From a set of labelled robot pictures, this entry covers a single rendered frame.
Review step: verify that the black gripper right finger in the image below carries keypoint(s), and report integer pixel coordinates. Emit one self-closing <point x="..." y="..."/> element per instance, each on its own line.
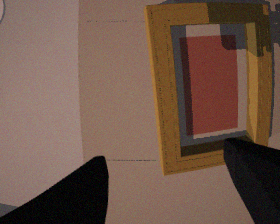
<point x="255" y="171"/>

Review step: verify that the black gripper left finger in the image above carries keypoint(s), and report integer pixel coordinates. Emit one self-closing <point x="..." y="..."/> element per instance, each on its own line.
<point x="79" y="198"/>

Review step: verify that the yellow rectangular picture frame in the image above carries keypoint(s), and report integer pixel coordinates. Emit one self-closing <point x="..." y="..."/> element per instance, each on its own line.
<point x="211" y="75"/>

